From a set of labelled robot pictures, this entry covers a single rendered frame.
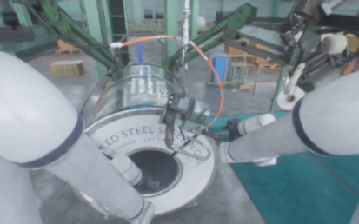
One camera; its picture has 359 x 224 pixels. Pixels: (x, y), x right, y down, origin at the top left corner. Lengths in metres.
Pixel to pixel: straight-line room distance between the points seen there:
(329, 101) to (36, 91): 0.40
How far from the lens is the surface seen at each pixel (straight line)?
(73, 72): 7.31
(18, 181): 0.49
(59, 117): 0.30
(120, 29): 7.38
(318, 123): 0.33
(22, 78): 0.30
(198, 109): 1.05
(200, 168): 1.58
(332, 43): 1.39
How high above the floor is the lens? 1.89
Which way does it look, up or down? 28 degrees down
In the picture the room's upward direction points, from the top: 1 degrees clockwise
